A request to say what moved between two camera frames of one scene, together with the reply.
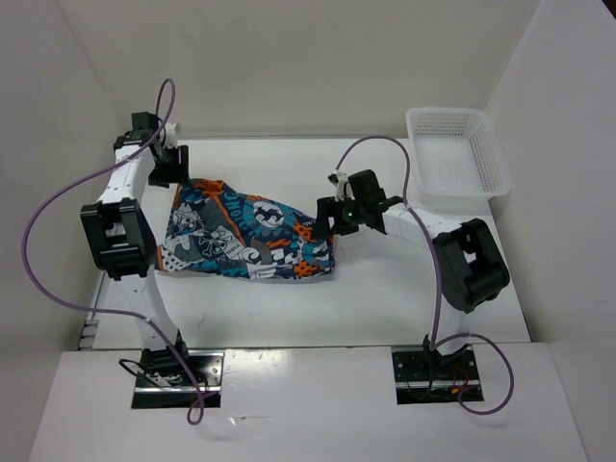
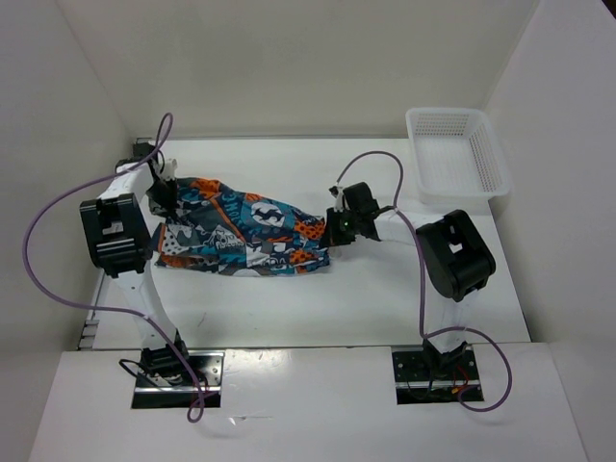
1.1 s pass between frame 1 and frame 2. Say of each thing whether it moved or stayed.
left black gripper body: moved
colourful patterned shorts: stayed
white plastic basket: stayed
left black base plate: stayed
